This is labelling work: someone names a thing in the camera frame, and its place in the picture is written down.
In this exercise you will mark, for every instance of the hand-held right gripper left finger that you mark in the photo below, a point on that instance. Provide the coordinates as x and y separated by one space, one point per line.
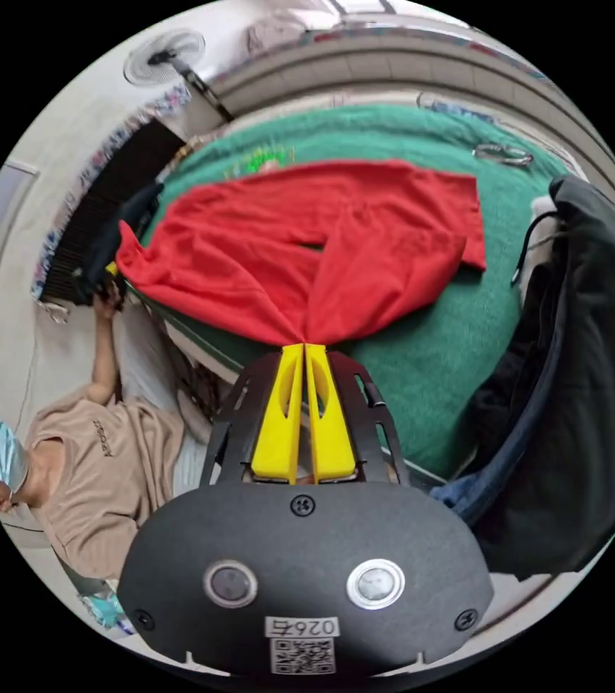
275 433

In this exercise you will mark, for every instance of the grey clothes hanger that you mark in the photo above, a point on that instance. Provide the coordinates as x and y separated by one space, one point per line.
502 154

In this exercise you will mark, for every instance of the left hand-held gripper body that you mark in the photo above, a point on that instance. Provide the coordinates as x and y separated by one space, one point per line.
107 238

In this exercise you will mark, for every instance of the pile of clothes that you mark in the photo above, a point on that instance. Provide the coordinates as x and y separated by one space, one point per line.
573 379

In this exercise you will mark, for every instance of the person's left hand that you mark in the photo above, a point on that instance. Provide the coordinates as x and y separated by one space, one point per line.
108 303

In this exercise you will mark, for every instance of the white standing fan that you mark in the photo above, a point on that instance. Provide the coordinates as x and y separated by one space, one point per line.
164 57

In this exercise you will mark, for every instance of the red long pants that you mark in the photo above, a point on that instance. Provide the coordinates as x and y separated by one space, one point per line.
264 243

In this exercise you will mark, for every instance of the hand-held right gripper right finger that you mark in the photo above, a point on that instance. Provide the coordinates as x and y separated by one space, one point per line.
334 438

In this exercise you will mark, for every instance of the person's body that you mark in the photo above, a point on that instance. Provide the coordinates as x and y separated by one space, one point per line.
96 465

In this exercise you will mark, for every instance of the person's left forearm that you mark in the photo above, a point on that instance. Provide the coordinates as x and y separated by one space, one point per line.
104 363

